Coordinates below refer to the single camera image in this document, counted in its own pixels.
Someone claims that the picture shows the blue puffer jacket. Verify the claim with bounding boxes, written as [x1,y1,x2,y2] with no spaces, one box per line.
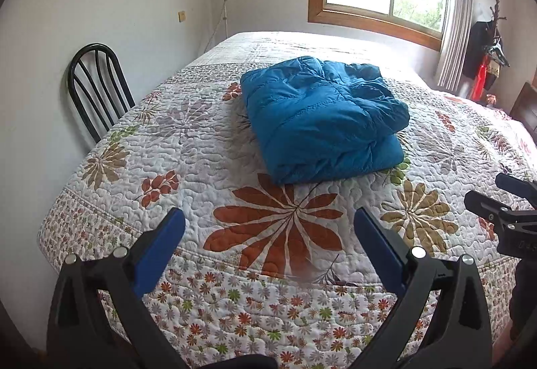
[240,56,410,185]

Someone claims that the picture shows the wooden coat rack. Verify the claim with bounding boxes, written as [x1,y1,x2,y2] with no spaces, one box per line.
[482,0,511,68]

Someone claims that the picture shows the red hanging garment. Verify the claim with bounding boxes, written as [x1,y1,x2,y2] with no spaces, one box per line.
[469,54,500,101]

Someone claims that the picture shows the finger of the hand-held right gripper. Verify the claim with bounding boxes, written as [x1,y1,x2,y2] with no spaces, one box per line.
[464,190,518,228]
[495,173,537,198]

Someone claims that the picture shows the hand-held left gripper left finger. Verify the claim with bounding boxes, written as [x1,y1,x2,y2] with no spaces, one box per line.
[46,207,187,369]

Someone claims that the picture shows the wooden headboard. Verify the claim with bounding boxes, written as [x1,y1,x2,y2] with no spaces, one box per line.
[509,82,537,127]

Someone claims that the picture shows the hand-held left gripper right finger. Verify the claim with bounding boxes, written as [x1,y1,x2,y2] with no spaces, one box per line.
[350,207,492,369]

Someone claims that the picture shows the white vertical blinds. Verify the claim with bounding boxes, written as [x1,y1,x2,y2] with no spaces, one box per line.
[434,0,479,91]

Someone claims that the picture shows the bed with floral quilt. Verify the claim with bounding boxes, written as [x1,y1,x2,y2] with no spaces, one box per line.
[37,31,537,369]

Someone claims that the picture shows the black hanging garment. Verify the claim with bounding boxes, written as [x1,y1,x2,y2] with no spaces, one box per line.
[463,22,489,78]

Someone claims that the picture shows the black metal chair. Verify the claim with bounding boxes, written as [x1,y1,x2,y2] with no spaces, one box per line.
[68,43,136,143]

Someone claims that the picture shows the white handset cord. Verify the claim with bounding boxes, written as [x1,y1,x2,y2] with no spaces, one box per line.
[201,0,230,56]

